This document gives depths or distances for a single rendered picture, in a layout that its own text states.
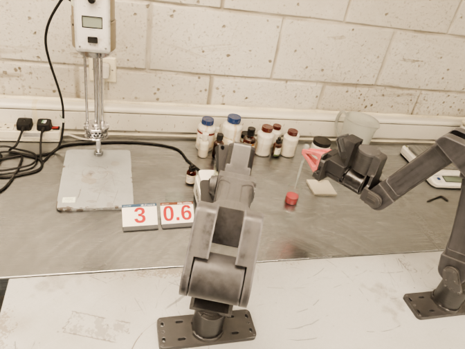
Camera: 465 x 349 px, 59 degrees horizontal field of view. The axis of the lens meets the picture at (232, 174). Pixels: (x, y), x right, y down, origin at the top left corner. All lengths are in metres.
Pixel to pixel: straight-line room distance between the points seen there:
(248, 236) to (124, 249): 0.56
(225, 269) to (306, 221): 0.72
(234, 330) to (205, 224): 0.41
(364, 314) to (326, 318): 0.10
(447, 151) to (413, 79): 0.91
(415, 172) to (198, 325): 0.59
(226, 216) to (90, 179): 0.75
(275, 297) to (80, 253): 0.47
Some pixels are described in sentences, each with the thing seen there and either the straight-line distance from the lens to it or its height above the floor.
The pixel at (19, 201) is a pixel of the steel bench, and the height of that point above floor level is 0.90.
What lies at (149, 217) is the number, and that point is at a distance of 1.11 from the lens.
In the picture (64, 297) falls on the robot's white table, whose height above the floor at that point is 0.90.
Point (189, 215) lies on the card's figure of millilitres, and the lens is 1.13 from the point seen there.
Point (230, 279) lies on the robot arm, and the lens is 0.54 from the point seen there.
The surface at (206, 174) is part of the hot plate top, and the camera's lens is 1.17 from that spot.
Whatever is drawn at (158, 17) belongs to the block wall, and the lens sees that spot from 1.41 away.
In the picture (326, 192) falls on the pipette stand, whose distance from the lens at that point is 1.38.
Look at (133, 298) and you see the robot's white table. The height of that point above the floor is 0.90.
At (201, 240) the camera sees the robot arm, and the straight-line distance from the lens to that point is 0.54.
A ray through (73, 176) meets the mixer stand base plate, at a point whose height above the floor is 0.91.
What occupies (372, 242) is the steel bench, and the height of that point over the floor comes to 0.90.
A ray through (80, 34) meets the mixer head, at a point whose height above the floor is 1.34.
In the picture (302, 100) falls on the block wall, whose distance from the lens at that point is 1.64.
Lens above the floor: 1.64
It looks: 33 degrees down
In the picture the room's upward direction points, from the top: 11 degrees clockwise
